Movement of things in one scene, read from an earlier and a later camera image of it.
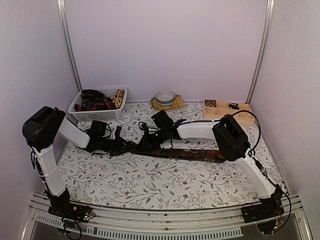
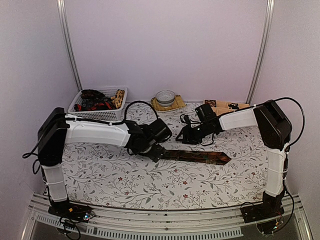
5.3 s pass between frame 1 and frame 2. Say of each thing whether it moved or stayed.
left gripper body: moved
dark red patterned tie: stayed
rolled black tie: stayed
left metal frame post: stayed
